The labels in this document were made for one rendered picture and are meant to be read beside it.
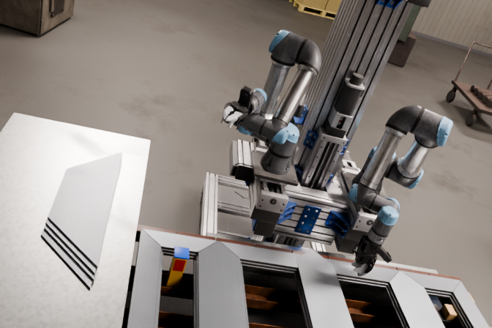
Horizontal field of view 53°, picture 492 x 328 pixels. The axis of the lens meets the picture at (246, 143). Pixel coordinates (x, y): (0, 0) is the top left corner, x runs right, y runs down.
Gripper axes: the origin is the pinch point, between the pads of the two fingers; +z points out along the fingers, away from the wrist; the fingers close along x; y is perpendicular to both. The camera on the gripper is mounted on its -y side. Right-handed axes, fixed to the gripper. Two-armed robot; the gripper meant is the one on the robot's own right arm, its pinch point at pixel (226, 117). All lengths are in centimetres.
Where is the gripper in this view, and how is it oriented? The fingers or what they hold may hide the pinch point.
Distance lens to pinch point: 178.5
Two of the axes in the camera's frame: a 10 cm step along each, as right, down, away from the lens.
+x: -8.3, -5.3, 1.6
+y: -4.0, 7.7, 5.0
